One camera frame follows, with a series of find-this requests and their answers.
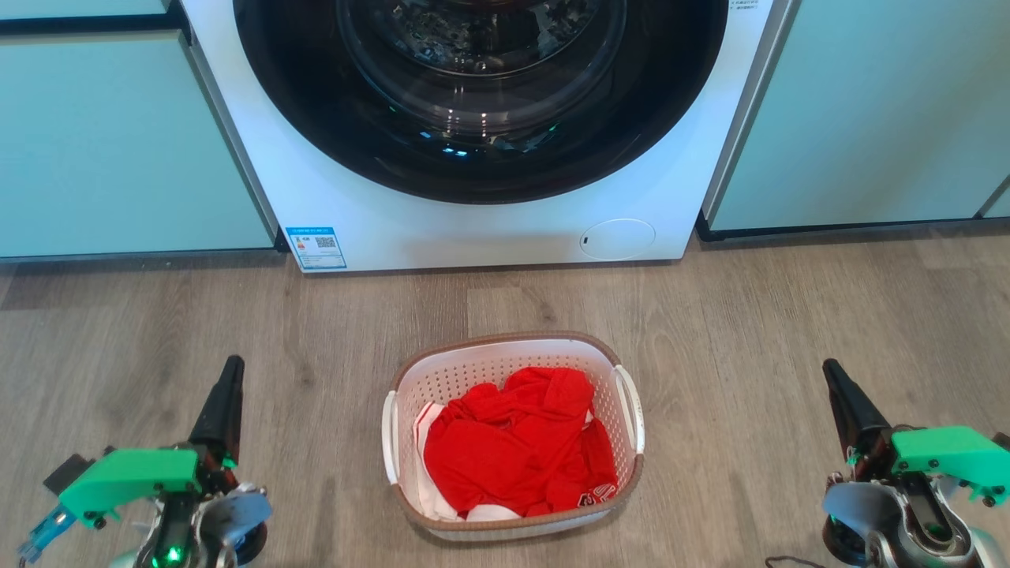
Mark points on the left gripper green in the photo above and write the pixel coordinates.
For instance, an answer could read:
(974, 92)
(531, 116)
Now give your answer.
(130, 477)

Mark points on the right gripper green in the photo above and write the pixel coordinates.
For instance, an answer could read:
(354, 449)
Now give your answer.
(955, 454)

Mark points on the white perforated laundry basket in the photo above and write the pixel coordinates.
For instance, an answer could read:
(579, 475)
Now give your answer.
(465, 369)

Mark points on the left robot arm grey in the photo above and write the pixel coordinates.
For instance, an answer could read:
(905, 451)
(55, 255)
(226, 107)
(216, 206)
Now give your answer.
(229, 517)

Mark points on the blue energy label sticker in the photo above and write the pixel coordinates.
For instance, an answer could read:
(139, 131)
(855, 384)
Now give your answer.
(316, 248)

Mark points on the white garment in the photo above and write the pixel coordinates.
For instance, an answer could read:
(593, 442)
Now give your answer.
(426, 485)

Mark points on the narrow teal cabinet panel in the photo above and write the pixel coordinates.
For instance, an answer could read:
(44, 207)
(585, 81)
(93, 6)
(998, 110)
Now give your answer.
(1000, 201)

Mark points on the large teal cabinet door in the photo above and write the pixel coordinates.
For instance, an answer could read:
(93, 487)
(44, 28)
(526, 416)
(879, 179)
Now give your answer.
(118, 150)

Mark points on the red garment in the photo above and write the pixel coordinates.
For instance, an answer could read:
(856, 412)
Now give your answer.
(505, 450)

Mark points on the black round washer door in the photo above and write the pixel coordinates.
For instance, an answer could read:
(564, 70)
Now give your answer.
(331, 134)

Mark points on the round white filter cover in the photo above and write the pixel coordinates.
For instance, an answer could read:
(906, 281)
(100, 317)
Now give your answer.
(618, 239)

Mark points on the tall teal cabinet panel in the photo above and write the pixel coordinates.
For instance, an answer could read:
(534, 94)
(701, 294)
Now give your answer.
(876, 118)

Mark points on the white front-loading washing machine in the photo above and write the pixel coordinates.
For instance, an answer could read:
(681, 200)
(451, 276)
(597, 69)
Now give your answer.
(473, 233)

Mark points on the teal cabinet drawer front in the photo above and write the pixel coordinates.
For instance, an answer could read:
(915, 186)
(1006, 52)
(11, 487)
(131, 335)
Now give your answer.
(79, 6)

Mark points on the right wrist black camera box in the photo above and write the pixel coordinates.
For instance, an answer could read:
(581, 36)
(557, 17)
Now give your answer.
(1002, 440)

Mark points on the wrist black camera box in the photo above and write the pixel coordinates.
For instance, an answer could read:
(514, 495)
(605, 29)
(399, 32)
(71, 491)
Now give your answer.
(1002, 440)
(67, 473)

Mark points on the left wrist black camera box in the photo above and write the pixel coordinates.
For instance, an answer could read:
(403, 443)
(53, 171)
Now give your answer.
(67, 473)

